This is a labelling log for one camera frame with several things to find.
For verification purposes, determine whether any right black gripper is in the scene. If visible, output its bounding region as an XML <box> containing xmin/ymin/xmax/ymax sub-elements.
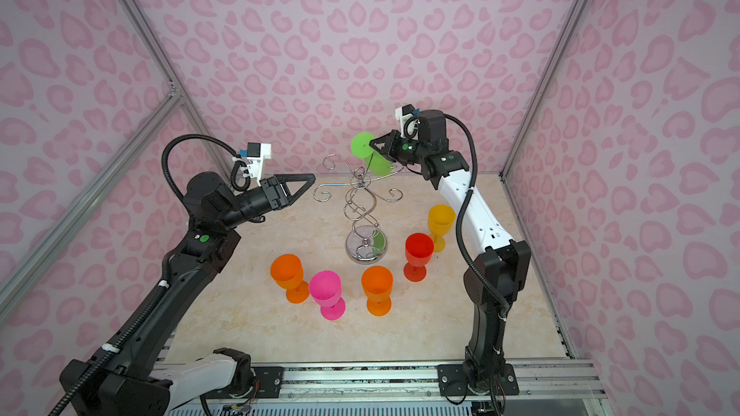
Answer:
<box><xmin>370</xmin><ymin>130</ymin><xmax>432</xmax><ymax>167</ymax></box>

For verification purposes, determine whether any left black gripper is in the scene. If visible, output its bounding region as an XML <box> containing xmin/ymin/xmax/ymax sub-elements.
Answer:
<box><xmin>220</xmin><ymin>175</ymin><xmax>314</xmax><ymax>233</ymax></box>

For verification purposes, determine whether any green wine glass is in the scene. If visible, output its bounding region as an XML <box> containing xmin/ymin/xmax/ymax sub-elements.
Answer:
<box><xmin>350</xmin><ymin>132</ymin><xmax>392</xmax><ymax>176</ymax></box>

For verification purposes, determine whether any yellow wine glass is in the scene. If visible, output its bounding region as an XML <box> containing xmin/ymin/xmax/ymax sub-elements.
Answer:
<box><xmin>428</xmin><ymin>204</ymin><xmax>456</xmax><ymax>252</ymax></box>

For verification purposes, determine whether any orange wine glass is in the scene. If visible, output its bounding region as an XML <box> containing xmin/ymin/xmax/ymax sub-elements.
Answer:
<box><xmin>362</xmin><ymin>266</ymin><xmax>394</xmax><ymax>317</ymax></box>
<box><xmin>270</xmin><ymin>254</ymin><xmax>309</xmax><ymax>304</ymax></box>

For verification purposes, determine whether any red wine glass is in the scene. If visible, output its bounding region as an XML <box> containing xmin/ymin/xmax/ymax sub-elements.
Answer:
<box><xmin>404</xmin><ymin>233</ymin><xmax>435</xmax><ymax>282</ymax></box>

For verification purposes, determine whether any pink wine glass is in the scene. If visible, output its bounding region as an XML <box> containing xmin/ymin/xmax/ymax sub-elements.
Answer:
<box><xmin>308</xmin><ymin>271</ymin><xmax>346</xmax><ymax>321</ymax></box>

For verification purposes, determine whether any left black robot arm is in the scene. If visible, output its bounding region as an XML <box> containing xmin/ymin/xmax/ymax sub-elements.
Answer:
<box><xmin>50</xmin><ymin>171</ymin><xmax>316</xmax><ymax>415</ymax></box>

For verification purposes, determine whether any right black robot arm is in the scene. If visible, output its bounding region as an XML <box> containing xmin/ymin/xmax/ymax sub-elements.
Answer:
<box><xmin>370</xmin><ymin>105</ymin><xmax>531</xmax><ymax>392</ymax></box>

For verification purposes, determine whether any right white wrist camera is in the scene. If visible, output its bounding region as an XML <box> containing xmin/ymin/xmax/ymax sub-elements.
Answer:
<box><xmin>394</xmin><ymin>104</ymin><xmax>419</xmax><ymax>139</ymax></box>

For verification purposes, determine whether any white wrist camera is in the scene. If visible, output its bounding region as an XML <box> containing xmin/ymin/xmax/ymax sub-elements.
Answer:
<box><xmin>232</xmin><ymin>143</ymin><xmax>273</xmax><ymax>183</ymax></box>
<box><xmin>394</xmin><ymin>104</ymin><xmax>419</xmax><ymax>139</ymax></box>

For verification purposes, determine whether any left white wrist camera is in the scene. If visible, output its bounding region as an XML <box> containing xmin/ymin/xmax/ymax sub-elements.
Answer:
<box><xmin>232</xmin><ymin>143</ymin><xmax>273</xmax><ymax>183</ymax></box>

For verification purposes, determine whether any chrome wire glass rack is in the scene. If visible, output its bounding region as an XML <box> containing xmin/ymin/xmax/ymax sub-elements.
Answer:
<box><xmin>313</xmin><ymin>154</ymin><xmax>404</xmax><ymax>266</ymax></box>

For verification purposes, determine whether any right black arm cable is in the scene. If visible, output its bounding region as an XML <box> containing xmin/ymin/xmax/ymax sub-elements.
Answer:
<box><xmin>404</xmin><ymin>112</ymin><xmax>513</xmax><ymax>316</ymax></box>

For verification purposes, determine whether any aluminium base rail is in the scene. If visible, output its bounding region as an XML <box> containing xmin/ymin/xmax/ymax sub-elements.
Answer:
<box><xmin>106</xmin><ymin>359</ymin><xmax>614</xmax><ymax>416</ymax></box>

